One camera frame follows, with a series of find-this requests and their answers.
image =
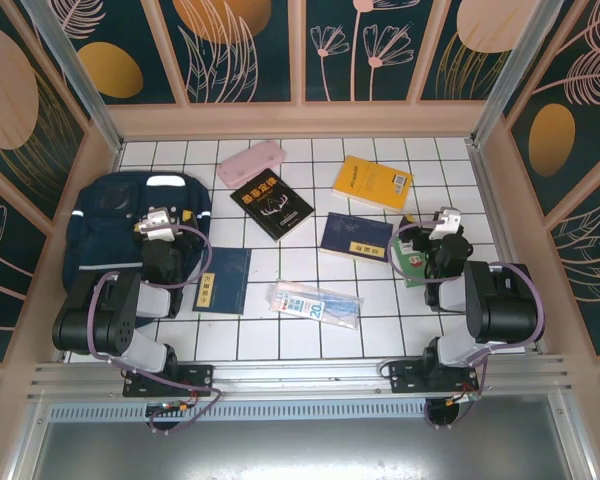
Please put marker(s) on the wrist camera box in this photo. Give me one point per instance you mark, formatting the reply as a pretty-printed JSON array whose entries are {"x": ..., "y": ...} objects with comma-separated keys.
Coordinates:
[
  {"x": 157, "y": 224},
  {"x": 445, "y": 222}
]

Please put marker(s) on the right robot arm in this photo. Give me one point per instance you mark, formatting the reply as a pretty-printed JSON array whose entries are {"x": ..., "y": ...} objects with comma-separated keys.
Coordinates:
[{"x": 500, "y": 305}]

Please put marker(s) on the navy blue backpack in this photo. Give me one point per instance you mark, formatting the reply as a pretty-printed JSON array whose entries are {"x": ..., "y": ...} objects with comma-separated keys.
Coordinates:
[{"x": 100, "y": 235}]

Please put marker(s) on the pink pencil case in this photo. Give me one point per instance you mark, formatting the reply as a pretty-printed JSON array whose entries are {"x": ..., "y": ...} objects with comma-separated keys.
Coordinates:
[{"x": 250, "y": 162}]

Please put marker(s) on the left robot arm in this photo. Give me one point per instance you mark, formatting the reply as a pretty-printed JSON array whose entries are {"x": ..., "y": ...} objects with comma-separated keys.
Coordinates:
[{"x": 115, "y": 330}]

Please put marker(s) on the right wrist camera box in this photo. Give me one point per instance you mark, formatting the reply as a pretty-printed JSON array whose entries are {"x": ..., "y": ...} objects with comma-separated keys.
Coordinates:
[{"x": 445, "y": 222}]

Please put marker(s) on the ruler set clear bag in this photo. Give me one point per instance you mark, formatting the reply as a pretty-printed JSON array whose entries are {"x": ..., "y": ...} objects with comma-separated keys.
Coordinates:
[{"x": 310, "y": 305}]

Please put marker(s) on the aluminium corner post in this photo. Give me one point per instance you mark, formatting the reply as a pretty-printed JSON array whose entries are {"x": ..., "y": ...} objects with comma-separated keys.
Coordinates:
[
  {"x": 75, "y": 65},
  {"x": 520, "y": 60}
]

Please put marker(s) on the aluminium side rail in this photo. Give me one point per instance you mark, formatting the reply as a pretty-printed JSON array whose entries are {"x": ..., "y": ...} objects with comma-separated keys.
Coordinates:
[{"x": 491, "y": 200}]

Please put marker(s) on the green book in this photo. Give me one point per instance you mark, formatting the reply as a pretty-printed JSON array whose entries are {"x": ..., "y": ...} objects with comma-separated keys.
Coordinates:
[{"x": 410, "y": 272}]

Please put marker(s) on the thin navy notebook yellow label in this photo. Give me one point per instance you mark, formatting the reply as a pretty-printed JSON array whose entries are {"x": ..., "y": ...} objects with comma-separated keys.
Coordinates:
[{"x": 225, "y": 280}]

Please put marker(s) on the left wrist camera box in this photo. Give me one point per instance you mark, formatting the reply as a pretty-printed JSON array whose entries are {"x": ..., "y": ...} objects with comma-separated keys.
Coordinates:
[{"x": 157, "y": 224}]

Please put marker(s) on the thick navy book yellow label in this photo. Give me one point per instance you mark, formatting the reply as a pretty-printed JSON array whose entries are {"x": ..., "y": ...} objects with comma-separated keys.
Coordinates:
[{"x": 350, "y": 232}]

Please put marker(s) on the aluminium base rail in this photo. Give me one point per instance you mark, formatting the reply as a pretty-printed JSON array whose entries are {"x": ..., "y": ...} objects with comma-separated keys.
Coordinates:
[{"x": 300, "y": 375}]

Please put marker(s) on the black book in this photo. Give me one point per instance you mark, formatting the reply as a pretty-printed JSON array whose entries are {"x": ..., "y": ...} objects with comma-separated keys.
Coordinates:
[{"x": 272, "y": 205}]

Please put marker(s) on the grey metal plate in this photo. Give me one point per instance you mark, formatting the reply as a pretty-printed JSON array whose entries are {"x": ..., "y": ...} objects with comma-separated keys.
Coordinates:
[{"x": 300, "y": 450}]

